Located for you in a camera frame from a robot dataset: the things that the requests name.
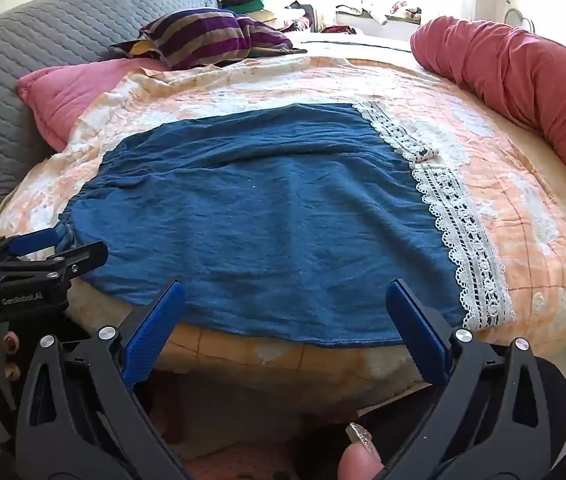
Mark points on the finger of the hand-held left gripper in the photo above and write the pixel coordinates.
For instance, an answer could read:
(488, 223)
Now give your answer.
(78, 258)
(38, 242)

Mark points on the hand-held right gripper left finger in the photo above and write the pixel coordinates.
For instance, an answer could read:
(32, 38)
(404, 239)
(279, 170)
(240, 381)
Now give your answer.
(155, 332)

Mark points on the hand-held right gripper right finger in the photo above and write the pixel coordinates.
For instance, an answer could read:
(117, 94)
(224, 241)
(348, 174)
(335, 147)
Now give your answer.
(418, 332)

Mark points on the blue pants with white lace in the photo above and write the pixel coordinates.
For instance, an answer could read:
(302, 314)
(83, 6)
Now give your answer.
(263, 220)

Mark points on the person's left hand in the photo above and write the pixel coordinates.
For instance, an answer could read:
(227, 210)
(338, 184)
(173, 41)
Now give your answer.
(11, 345)

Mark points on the pink pillow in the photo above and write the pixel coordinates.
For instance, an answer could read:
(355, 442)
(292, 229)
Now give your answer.
(63, 95)

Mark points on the peach floral quilt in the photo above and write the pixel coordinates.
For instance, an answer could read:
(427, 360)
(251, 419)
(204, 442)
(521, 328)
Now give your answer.
(503, 170)

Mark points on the grey quilted headboard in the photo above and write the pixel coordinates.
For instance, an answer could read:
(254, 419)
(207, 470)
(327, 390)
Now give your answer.
(38, 35)

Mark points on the purple striped cloth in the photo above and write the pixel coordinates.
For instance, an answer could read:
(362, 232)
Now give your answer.
(193, 35)

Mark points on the red rolled blanket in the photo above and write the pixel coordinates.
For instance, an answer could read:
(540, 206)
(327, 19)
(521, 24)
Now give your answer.
(513, 70)

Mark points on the pile of clothes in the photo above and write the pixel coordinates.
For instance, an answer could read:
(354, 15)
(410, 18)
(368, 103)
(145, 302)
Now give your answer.
(263, 7)

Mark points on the dark red cloth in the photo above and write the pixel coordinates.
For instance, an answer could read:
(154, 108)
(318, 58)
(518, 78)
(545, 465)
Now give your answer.
(340, 30)

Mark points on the floral cloth on sill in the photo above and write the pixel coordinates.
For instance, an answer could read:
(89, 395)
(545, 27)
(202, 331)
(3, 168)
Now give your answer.
(393, 11)

